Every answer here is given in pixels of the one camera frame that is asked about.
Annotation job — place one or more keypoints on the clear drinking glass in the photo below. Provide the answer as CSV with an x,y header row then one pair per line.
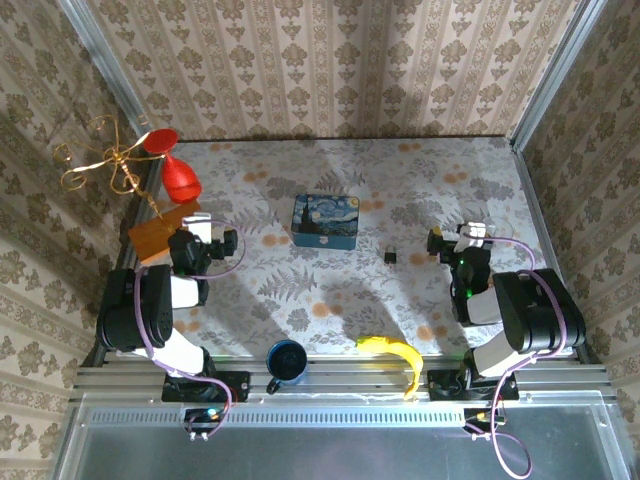
x,y
501,226

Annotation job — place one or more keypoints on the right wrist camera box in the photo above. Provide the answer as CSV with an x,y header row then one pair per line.
x,y
472,234

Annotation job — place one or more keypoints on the dark blue mug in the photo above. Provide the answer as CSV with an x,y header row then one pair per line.
x,y
286,361

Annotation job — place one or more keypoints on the blue starry night box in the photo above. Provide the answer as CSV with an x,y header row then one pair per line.
x,y
325,220

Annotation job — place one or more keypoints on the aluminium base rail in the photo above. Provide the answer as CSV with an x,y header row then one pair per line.
x,y
350,380

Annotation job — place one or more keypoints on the aluminium frame post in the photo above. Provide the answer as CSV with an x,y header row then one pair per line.
x,y
555,70
107,65

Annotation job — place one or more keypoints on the small padlock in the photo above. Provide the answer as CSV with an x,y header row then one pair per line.
x,y
390,256

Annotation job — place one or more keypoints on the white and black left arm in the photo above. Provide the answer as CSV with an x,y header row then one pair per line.
x,y
130,310

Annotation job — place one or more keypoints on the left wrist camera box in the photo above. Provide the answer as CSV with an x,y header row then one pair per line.
x,y
197,227

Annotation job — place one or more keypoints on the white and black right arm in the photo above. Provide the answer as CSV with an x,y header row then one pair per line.
x,y
540,310

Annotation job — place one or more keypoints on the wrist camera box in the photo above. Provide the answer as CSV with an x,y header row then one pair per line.
x,y
197,227
472,234

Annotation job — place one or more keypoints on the yellow banana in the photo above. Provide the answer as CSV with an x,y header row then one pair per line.
x,y
400,350

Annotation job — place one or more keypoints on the aluminium side rail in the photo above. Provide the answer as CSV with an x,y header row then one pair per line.
x,y
532,200
125,252

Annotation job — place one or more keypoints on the orange wooden block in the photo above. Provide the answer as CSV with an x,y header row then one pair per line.
x,y
155,235

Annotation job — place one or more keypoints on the small control board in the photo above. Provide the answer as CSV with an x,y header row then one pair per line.
x,y
480,417
202,416

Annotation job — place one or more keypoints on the red plastic goblet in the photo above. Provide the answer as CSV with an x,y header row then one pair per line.
x,y
180,182

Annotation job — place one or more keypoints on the floral printed table cover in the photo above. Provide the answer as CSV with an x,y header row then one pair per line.
x,y
300,310

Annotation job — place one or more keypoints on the perforated grey metal cover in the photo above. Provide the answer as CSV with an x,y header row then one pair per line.
x,y
325,450

